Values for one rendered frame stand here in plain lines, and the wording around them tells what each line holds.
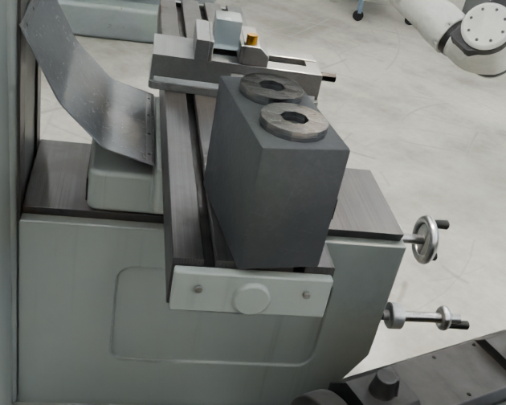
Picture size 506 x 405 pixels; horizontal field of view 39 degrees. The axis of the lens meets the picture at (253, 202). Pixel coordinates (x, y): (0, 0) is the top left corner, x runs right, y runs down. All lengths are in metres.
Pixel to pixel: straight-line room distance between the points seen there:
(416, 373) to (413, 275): 1.36
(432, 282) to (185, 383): 1.30
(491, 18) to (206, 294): 0.60
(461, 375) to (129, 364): 0.71
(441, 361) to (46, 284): 0.79
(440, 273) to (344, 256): 1.32
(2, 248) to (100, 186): 0.22
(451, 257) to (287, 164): 2.08
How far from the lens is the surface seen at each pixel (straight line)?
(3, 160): 1.31
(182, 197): 1.08
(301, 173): 0.89
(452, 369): 1.44
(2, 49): 1.23
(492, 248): 3.08
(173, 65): 1.43
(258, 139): 0.87
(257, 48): 1.42
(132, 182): 1.35
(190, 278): 0.96
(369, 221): 1.53
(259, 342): 1.63
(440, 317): 1.69
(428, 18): 1.23
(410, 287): 2.66
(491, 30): 1.17
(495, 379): 1.46
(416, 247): 1.76
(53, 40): 1.38
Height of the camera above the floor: 1.49
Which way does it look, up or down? 31 degrees down
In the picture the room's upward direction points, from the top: 12 degrees clockwise
